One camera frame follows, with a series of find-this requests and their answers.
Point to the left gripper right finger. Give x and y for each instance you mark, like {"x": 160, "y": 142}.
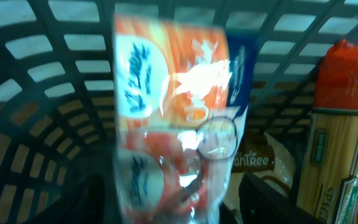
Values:
{"x": 261, "y": 204}

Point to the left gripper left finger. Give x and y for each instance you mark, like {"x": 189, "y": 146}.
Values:
{"x": 82, "y": 205}

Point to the beige Pantree snack bag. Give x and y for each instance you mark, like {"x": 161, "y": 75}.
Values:
{"x": 265, "y": 157}

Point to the red spaghetti pasta package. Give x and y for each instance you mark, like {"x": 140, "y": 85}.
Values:
{"x": 328, "y": 187}

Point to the Kleenex tissue multipack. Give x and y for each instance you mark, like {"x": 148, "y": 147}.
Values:
{"x": 182, "y": 94}

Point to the grey plastic mesh basket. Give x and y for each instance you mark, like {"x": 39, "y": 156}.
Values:
{"x": 57, "y": 103}

